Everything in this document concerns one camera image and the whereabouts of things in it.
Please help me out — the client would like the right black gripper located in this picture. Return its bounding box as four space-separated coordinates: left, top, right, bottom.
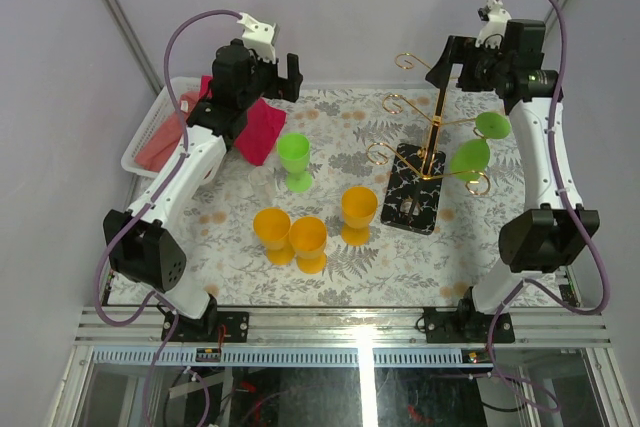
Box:
424 36 509 93

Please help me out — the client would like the gold wine glass rack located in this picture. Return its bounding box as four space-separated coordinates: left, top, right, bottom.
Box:
366 72 491 235

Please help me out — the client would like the floral table mat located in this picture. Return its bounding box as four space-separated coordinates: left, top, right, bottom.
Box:
173 89 525 307

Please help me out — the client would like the orange wine glass middle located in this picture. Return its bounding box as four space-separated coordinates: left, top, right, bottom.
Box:
289 216 328 274

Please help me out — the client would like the orange wine glass left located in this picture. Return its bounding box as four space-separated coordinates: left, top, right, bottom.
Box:
253 207 295 266

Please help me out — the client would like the magenta cloth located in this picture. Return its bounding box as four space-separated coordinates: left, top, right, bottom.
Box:
187 76 287 166

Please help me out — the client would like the orange wine glass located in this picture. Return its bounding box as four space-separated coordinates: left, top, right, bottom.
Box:
253 207 295 266
289 216 328 274
341 186 378 247

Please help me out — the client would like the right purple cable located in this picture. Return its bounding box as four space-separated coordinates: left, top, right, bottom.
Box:
484 0 612 413

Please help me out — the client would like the salmon pink cloth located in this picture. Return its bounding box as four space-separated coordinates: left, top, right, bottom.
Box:
135 95 183 173

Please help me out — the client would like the blue cable duct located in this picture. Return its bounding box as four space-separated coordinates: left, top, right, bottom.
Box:
93 346 489 368

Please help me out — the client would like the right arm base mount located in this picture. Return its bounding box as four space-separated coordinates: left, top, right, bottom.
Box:
415 298 495 344

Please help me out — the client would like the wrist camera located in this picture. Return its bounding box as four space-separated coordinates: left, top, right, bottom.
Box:
475 0 511 49
237 12 279 64

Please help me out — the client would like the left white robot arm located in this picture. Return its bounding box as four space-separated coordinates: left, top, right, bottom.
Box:
103 39 303 342

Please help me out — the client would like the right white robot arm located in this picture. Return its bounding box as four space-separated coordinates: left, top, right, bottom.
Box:
426 20 600 342

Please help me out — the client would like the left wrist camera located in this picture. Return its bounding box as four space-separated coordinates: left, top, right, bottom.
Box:
237 12 279 64

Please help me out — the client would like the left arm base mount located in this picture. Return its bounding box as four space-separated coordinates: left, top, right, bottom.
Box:
158 296 250 344

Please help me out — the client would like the white plastic basket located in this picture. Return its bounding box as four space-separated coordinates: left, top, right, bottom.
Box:
121 76 211 178

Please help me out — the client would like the orange wine glass right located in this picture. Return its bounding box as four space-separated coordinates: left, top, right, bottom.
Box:
341 186 378 247

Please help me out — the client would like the green plastic wine glass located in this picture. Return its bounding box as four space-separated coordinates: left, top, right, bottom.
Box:
450 112 511 184

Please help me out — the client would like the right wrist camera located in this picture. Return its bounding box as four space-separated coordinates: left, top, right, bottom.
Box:
475 0 511 49

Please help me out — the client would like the aluminium front rail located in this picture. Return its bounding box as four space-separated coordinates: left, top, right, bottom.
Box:
74 307 612 348

